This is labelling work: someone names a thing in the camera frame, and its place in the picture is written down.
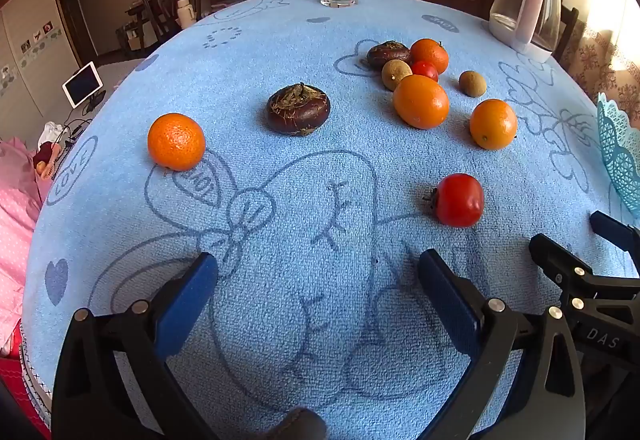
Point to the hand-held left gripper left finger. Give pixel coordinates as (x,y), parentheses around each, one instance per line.
(187,305)

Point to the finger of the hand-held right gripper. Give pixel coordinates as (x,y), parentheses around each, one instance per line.
(552,256)
(615,231)

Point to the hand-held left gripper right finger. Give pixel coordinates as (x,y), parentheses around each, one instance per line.
(447,300)

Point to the light blue lattice basket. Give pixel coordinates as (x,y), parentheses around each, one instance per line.
(620,155)

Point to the large red tomato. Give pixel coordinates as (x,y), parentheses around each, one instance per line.
(460,200)

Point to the round smooth orange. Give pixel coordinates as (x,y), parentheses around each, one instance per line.
(493,124)

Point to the bumpy-skinned mandarin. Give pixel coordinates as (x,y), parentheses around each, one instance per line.
(176,141)

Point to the brown longan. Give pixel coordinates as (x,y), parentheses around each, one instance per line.
(472,83)
(396,74)

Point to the large oval orange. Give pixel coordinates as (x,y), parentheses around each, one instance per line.
(421,101)

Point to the small red cherry tomato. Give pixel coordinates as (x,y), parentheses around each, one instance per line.
(426,71)

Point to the large dark water chestnut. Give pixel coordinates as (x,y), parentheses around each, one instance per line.
(298,109)

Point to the mandarin with stem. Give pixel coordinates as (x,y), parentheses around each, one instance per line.
(431,53)

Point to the small dark water chestnut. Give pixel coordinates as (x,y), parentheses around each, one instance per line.
(386,54)

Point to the person's left hand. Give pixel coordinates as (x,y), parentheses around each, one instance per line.
(300,426)

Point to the blue printed tablecloth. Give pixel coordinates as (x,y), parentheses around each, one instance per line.
(300,220)

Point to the patterned cream curtain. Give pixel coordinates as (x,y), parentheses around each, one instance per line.
(600,65)

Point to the red cloth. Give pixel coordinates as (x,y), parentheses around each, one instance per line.
(12,362)

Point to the white crumpled cloth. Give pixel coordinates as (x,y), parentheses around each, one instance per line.
(50,132)

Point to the black tablet stand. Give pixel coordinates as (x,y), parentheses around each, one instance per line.
(94,100)

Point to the white tablet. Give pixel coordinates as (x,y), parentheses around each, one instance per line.
(82,84)

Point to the white thermos jug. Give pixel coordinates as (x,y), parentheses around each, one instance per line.
(185,12)

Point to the white wardrobe with stickers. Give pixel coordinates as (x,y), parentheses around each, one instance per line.
(25,45)

